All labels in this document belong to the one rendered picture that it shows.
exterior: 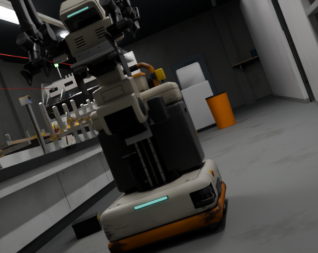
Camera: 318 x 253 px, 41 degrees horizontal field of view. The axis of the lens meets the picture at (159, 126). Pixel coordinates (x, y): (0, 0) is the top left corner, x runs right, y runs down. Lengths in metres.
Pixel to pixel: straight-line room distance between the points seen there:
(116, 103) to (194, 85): 7.52
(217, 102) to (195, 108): 1.40
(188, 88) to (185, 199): 7.58
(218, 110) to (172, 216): 6.25
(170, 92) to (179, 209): 0.67
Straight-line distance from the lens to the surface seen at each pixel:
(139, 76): 2.49
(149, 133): 2.35
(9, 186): 3.12
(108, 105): 2.18
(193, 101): 9.61
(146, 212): 2.19
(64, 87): 7.23
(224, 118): 8.32
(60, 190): 4.19
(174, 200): 2.14
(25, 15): 2.16
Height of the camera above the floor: 0.63
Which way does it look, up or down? 1 degrees down
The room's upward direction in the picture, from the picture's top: 21 degrees counter-clockwise
